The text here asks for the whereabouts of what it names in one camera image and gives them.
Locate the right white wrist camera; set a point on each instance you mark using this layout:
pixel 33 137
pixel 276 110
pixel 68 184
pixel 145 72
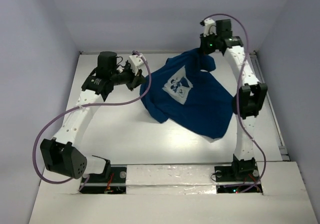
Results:
pixel 209 26

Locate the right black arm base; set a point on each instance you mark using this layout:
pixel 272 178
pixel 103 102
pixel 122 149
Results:
pixel 228 183

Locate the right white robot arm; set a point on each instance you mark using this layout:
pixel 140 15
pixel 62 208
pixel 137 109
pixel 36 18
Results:
pixel 247 102

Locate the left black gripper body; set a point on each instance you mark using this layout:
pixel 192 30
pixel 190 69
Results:
pixel 136 80

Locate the blue mickey mouse t-shirt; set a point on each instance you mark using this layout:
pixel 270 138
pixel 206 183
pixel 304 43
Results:
pixel 185 91

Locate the silver foil tape strip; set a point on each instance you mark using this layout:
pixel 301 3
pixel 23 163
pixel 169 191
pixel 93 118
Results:
pixel 181 179

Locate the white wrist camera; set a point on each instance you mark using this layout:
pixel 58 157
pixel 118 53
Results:
pixel 209 26
pixel 135 61

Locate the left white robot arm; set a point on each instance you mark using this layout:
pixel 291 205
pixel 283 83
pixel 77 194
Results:
pixel 62 153

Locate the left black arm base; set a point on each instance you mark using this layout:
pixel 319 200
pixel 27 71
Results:
pixel 114 184

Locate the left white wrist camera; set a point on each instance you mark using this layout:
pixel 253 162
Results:
pixel 135 61

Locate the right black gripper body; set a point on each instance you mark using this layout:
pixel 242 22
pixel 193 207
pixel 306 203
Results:
pixel 209 43

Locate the aluminium rail at table edge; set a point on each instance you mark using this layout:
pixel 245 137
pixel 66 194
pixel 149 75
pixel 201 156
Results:
pixel 258 72

